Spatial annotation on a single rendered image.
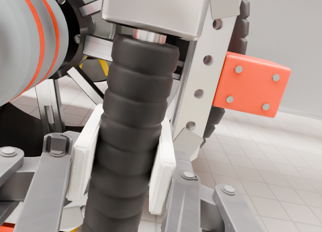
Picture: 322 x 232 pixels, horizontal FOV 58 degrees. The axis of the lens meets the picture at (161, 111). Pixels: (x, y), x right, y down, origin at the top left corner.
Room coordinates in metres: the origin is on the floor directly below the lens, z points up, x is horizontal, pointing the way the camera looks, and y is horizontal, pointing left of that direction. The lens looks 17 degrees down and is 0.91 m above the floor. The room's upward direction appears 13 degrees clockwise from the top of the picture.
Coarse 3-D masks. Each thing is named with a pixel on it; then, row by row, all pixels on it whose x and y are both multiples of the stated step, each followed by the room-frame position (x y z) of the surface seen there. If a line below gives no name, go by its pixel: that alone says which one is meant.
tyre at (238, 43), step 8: (240, 8) 0.46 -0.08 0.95; (248, 8) 0.47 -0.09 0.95; (240, 16) 0.46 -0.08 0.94; (248, 16) 0.47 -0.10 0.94; (240, 24) 0.46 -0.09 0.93; (248, 24) 0.47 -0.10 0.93; (232, 32) 0.46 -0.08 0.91; (240, 32) 0.46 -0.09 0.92; (248, 32) 0.47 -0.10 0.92; (232, 40) 0.46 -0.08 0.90; (240, 40) 0.46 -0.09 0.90; (232, 48) 0.46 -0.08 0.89; (240, 48) 0.46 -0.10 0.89; (216, 112) 0.46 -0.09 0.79; (224, 112) 0.47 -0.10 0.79; (208, 120) 0.46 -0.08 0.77; (216, 120) 0.46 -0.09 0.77; (208, 128) 0.46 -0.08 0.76; (208, 136) 0.46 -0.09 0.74
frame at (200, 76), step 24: (216, 0) 0.37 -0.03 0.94; (240, 0) 0.37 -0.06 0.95; (216, 24) 0.41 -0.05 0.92; (192, 48) 0.41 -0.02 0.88; (216, 48) 0.37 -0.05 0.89; (192, 72) 0.37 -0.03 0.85; (216, 72) 0.37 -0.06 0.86; (192, 96) 0.37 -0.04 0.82; (192, 120) 0.37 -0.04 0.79; (192, 144) 0.37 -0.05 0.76; (72, 216) 0.35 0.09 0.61
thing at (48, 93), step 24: (72, 0) 0.46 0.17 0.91; (96, 0) 0.46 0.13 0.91; (72, 24) 0.49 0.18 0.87; (72, 48) 0.49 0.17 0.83; (96, 48) 0.46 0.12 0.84; (72, 72) 0.45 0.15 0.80; (48, 96) 0.45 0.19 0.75; (96, 96) 0.46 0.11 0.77; (0, 120) 0.56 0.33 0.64; (24, 120) 0.61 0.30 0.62; (48, 120) 0.46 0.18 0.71; (0, 144) 0.49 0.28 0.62; (24, 144) 0.52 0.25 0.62
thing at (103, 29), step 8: (64, 0) 0.82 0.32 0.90; (88, 0) 0.78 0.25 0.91; (96, 16) 0.78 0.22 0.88; (96, 24) 0.79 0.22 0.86; (104, 24) 0.79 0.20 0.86; (112, 24) 0.79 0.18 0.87; (96, 32) 0.79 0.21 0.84; (104, 32) 0.78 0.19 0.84; (112, 32) 0.80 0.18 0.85; (120, 32) 0.84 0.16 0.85; (128, 32) 0.84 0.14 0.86; (88, 56) 0.83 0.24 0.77; (88, 64) 0.83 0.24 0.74; (96, 64) 0.83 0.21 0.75; (88, 72) 0.83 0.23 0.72; (96, 72) 0.83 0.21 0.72; (96, 80) 0.83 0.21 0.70
